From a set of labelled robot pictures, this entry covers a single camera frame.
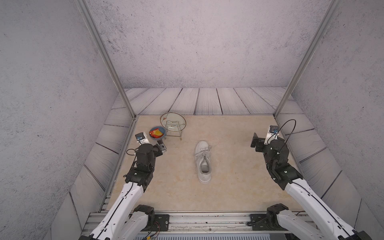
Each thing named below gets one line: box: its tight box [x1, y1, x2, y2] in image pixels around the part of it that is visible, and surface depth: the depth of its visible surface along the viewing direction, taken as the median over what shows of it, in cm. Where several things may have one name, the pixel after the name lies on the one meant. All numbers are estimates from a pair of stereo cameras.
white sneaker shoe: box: [194, 140, 212, 184], surface depth 88 cm
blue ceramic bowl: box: [149, 126, 166, 140], surface depth 109 cm
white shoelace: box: [195, 146, 212, 162], surface depth 89 cm
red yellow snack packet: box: [149, 128, 164, 139], surface depth 108 cm
